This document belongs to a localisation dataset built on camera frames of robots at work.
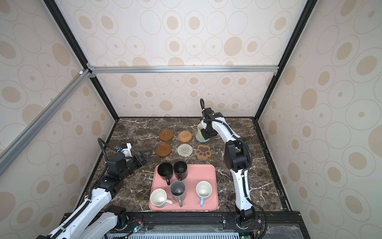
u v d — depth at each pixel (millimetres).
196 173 901
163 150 1003
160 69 1647
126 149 726
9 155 508
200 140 1060
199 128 1000
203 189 818
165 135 1091
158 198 800
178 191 828
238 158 595
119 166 595
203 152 1000
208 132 871
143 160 712
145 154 725
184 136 1089
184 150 1005
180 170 875
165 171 873
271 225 733
